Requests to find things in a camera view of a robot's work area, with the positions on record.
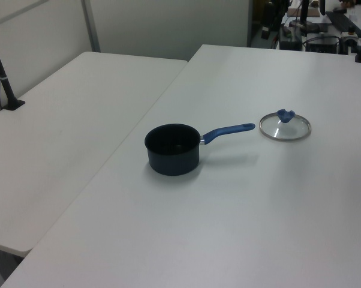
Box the glass lid with blue knob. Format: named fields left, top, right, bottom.
left=258, top=109, right=312, bottom=142

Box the white adjacent table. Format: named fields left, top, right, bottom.
left=0, top=51, right=189, bottom=257

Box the black electronics box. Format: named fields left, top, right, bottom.
left=277, top=25, right=305, bottom=50

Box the black monitor stand round base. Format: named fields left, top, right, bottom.
left=289, top=0, right=320, bottom=34

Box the grey device with red button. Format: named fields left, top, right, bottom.
left=339, top=26, right=361, bottom=46

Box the black keyboard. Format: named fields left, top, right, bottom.
left=325, top=10, right=361, bottom=36

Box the black saucepan with blue handle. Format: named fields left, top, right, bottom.
left=144, top=122, right=256, bottom=176

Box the grey partition post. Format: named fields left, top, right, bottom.
left=80, top=0, right=102, bottom=53

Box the dark box with cables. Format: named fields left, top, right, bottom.
left=305, top=35, right=341, bottom=54

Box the black camera pole with clamp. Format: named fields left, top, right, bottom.
left=0, top=25, right=26, bottom=112

